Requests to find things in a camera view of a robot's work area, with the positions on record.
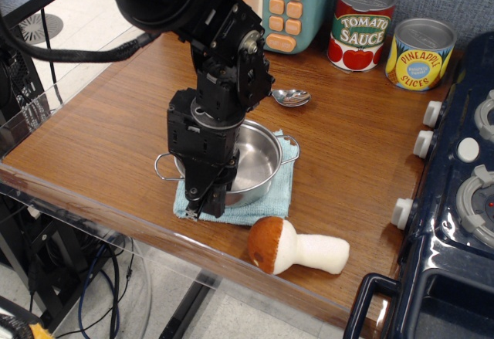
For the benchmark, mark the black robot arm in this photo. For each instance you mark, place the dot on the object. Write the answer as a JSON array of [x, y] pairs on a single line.
[[227, 49]]

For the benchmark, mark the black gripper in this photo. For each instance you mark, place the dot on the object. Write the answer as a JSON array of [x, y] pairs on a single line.
[[206, 148]]

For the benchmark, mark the dark blue toy stove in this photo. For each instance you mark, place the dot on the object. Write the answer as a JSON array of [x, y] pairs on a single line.
[[444, 288]]

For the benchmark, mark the black table leg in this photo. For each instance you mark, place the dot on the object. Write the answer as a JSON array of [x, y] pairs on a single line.
[[185, 312]]

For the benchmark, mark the toy microwave teal and orange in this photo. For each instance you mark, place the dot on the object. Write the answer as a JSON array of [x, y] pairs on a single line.
[[285, 7]]

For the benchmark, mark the tomato sauce can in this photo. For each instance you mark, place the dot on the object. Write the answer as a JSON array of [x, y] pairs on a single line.
[[358, 32]]

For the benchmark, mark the plush brown and white mushroom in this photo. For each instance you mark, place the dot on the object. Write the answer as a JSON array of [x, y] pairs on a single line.
[[274, 246]]

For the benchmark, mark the round floor vent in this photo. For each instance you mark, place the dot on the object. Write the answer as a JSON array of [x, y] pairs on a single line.
[[37, 28]]

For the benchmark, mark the black desk at left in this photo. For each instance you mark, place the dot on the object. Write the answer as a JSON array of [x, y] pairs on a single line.
[[17, 69]]

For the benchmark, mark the light blue folded cloth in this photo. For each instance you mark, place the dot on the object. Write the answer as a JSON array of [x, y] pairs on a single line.
[[275, 203]]

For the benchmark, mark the spoon with yellow-green handle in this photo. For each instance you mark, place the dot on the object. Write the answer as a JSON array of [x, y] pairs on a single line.
[[291, 98]]

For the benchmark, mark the pineapple slices can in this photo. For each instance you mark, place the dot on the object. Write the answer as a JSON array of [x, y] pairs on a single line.
[[420, 52]]

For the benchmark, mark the silver metal bowl with handles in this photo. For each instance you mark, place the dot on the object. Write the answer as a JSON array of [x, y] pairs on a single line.
[[260, 158]]

